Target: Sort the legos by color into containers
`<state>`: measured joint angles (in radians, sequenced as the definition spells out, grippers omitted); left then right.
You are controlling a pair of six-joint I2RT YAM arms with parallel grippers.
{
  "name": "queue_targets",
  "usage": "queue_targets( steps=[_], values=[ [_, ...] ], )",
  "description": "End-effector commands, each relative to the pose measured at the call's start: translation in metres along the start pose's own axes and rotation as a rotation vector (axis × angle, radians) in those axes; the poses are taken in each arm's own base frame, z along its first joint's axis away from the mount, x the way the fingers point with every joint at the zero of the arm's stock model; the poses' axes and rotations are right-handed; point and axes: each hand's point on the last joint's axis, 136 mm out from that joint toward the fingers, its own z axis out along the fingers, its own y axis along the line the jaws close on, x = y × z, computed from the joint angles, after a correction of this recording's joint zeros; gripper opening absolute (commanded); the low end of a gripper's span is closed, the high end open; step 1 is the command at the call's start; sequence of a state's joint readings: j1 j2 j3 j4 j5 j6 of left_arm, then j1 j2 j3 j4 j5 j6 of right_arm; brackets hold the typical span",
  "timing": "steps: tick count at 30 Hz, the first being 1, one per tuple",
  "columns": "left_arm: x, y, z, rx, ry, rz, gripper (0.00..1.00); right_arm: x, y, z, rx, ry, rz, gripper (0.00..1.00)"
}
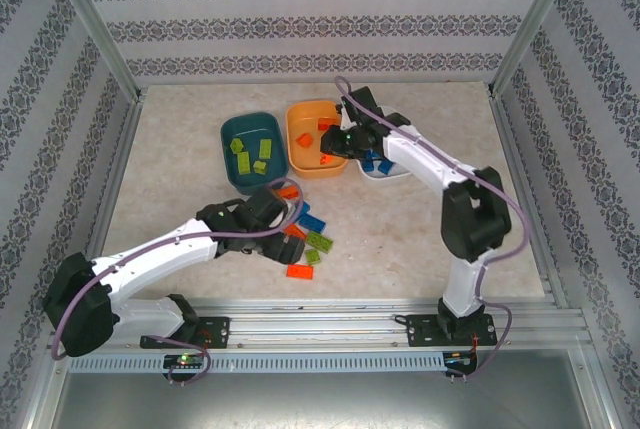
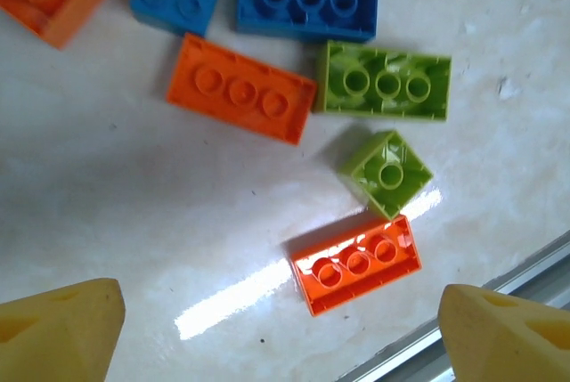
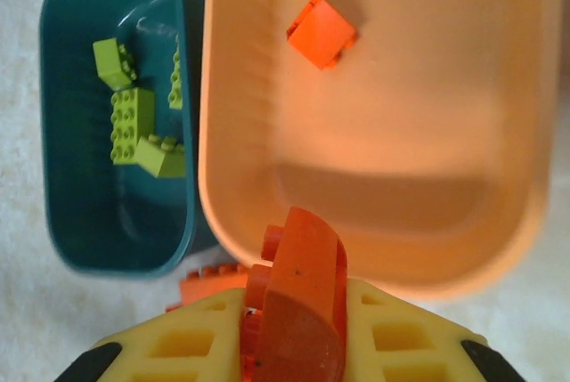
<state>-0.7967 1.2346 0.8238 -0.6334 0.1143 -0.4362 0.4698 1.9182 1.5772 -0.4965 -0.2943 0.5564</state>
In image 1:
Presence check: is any orange plastic container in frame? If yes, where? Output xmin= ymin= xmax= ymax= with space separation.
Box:
xmin=285 ymin=100 xmax=350 ymax=180

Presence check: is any white plastic container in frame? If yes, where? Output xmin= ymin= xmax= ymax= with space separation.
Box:
xmin=355 ymin=104 xmax=415 ymax=186

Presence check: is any teal plastic container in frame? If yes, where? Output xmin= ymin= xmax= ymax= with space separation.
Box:
xmin=220 ymin=111 xmax=290 ymax=196

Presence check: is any metal sheet panel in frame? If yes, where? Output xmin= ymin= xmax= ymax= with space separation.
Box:
xmin=29 ymin=348 xmax=621 ymax=429

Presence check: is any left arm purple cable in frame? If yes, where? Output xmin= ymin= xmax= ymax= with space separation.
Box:
xmin=49 ymin=177 xmax=305 ymax=385

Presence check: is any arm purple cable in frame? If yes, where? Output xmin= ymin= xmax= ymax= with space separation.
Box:
xmin=333 ymin=75 xmax=531 ymax=380
xmin=49 ymin=177 xmax=305 ymax=385

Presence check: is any aluminium mounting rail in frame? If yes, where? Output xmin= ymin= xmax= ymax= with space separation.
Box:
xmin=47 ymin=297 xmax=587 ymax=353

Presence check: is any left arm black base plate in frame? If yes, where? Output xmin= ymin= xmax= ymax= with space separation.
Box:
xmin=139 ymin=316 xmax=231 ymax=350

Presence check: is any slotted grey cable duct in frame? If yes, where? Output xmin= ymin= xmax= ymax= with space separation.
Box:
xmin=67 ymin=352 xmax=447 ymax=375

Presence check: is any aluminium side rail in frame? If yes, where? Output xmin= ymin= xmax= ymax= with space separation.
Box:
xmin=487 ymin=91 xmax=571 ymax=310
xmin=67 ymin=93 xmax=147 ymax=314

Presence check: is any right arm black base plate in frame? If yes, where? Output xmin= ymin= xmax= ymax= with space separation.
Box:
xmin=405 ymin=312 xmax=499 ymax=349

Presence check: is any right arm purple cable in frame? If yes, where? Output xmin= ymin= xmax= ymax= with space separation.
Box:
xmin=333 ymin=75 xmax=531 ymax=380

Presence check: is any aluminium frame post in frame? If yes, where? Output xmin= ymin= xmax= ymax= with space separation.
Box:
xmin=39 ymin=0 xmax=146 ymax=103
xmin=488 ymin=0 xmax=586 ymax=100

